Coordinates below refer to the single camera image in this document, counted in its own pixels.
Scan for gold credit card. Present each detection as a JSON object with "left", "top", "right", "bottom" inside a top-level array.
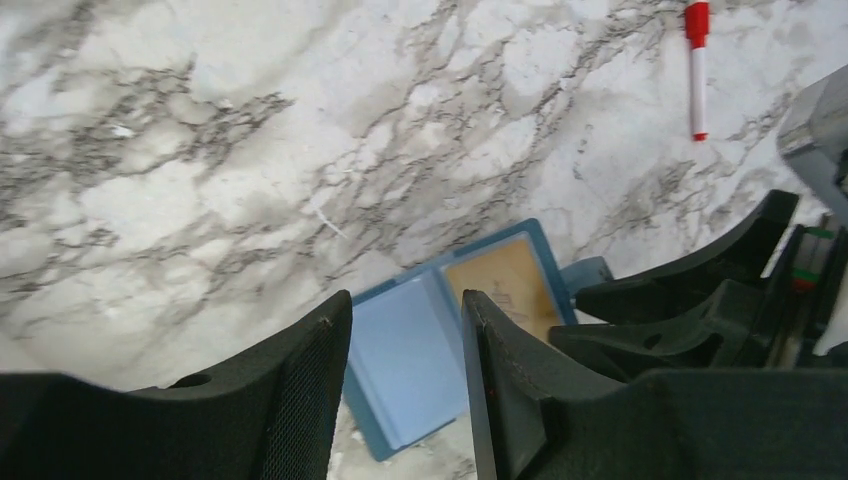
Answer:
[{"left": 445, "top": 236, "right": 561, "bottom": 341}]

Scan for red white marker pen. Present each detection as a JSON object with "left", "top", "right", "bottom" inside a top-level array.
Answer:
[{"left": 684, "top": 0, "right": 710, "bottom": 142}]

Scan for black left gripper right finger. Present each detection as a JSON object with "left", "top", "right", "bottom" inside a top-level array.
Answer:
[{"left": 462, "top": 290, "right": 847, "bottom": 479}]

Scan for blue leather card holder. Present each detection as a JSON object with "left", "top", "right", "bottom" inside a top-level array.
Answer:
[{"left": 343, "top": 218, "right": 613, "bottom": 461}]

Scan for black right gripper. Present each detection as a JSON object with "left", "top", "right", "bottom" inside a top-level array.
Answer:
[{"left": 549, "top": 190, "right": 847, "bottom": 383}]

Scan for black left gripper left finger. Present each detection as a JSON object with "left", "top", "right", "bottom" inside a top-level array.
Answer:
[{"left": 1, "top": 290, "right": 352, "bottom": 479}]

